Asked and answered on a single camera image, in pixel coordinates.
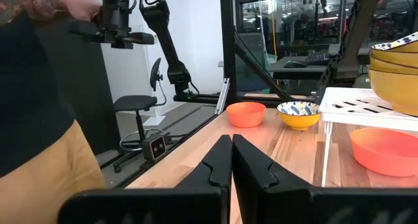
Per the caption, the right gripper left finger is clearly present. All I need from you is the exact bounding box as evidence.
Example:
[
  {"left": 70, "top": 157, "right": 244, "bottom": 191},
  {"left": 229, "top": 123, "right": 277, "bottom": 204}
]
[{"left": 176, "top": 135, "right": 233, "bottom": 224}]

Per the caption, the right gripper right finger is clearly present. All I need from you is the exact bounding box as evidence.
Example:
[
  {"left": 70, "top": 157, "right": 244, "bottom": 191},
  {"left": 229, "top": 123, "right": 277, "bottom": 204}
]
[{"left": 232, "top": 134, "right": 314, "bottom": 224}]

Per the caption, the orange plastic bowl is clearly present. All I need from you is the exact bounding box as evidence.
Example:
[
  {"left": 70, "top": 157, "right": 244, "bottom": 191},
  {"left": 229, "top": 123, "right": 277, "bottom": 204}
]
[
  {"left": 225, "top": 101, "right": 267, "bottom": 129},
  {"left": 349, "top": 127, "right": 418, "bottom": 178}
]

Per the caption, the person's forearm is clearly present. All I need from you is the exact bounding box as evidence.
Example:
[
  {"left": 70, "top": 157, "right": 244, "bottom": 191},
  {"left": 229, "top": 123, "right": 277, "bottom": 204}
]
[{"left": 0, "top": 0, "right": 43, "bottom": 25}]

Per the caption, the silver aluminium bar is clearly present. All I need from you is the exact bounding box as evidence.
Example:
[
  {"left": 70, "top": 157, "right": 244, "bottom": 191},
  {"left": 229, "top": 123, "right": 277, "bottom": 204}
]
[{"left": 214, "top": 77, "right": 231, "bottom": 116}]

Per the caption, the black stool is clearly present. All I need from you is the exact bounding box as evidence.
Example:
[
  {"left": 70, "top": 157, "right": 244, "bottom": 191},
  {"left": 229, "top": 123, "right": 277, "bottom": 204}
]
[{"left": 112, "top": 57, "right": 170, "bottom": 172}]

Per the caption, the dark office desk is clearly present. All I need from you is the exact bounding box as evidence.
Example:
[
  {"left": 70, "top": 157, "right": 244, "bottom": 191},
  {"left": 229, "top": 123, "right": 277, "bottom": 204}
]
[{"left": 267, "top": 56, "right": 330, "bottom": 81}]

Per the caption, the black computer mouse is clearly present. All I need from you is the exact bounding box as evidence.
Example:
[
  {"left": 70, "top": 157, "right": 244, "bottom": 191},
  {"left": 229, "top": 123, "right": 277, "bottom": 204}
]
[{"left": 283, "top": 59, "right": 308, "bottom": 69}]

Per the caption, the white lattice shelf rack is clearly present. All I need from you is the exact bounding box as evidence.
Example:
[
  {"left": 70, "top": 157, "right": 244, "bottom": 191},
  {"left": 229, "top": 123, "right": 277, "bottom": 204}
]
[{"left": 318, "top": 86, "right": 418, "bottom": 188}]

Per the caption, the black keyboard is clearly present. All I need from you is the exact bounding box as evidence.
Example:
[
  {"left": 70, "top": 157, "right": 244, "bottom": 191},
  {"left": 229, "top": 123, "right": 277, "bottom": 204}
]
[{"left": 305, "top": 49, "right": 330, "bottom": 63}]

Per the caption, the person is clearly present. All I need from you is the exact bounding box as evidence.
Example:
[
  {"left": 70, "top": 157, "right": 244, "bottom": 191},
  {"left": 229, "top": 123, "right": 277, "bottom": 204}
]
[{"left": 0, "top": 8, "right": 121, "bottom": 224}]

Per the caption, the person's hand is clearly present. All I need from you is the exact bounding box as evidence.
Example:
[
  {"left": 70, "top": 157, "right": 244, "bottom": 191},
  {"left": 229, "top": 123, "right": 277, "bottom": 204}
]
[{"left": 32, "top": 0, "right": 102, "bottom": 22}]

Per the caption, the black table-level camera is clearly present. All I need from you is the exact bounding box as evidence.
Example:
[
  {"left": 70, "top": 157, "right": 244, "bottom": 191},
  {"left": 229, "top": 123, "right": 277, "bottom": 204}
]
[{"left": 140, "top": 132, "right": 170, "bottom": 163}]

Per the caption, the yellow power cable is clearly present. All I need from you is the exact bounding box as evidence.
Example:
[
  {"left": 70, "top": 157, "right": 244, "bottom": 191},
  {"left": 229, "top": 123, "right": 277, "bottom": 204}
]
[{"left": 268, "top": 0, "right": 278, "bottom": 60}]

